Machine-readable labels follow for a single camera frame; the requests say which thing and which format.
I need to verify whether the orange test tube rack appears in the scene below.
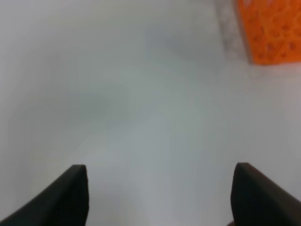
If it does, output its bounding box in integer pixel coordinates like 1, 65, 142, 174
233, 0, 301, 65

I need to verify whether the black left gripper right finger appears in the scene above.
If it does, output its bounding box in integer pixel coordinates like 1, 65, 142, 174
230, 162, 301, 226

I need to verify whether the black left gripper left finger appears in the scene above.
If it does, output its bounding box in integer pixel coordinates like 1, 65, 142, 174
0, 165, 89, 226

